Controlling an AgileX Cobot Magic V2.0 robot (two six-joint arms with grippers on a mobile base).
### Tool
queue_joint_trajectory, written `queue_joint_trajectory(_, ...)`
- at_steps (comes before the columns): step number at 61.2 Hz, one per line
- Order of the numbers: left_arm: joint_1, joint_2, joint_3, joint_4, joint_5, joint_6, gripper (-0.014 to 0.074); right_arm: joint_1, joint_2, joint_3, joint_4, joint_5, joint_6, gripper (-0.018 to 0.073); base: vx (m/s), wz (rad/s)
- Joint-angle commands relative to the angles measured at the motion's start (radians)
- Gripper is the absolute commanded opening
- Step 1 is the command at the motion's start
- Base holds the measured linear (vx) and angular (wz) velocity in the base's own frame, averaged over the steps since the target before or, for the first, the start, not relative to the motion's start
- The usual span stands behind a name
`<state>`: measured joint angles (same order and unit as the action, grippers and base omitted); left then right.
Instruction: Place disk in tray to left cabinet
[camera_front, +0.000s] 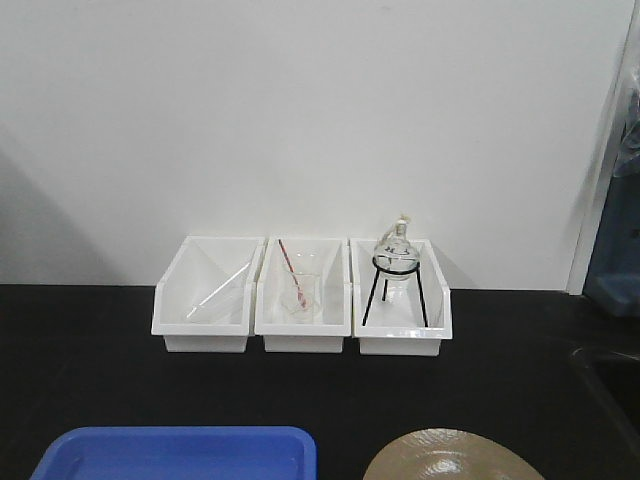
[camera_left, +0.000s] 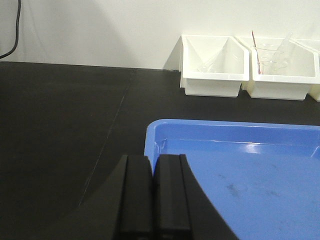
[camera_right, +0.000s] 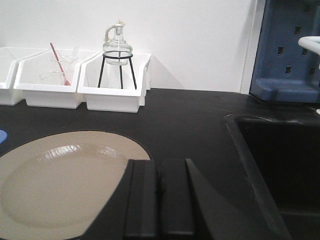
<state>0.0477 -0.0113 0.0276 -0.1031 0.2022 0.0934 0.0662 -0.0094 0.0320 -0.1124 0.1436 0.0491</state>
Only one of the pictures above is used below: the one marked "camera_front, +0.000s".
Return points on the beige plate with black rim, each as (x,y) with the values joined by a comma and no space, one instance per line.
(442,453)

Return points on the blue plastic tray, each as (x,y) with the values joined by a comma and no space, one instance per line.
(194,452)

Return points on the glass beaker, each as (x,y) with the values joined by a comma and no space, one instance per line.
(293,314)

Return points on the middle white storage bin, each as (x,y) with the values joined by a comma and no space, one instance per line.
(329,259)

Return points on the white storage bin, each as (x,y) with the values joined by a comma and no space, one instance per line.
(201,264)
(329,259)
(410,317)

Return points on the round glass flask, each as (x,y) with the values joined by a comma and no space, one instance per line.
(394,248)

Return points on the right white storage bin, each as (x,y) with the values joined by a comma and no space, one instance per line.
(410,317)

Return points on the left white storage bin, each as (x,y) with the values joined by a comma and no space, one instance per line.
(201,264)

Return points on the glass stirring rod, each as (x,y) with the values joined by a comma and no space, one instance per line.
(224,298)

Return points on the dark blue machine at right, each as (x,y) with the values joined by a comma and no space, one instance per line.
(612,280)

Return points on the black sink basin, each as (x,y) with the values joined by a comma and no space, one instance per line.
(612,377)

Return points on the black wire tripod stand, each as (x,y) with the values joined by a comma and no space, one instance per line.
(395,274)

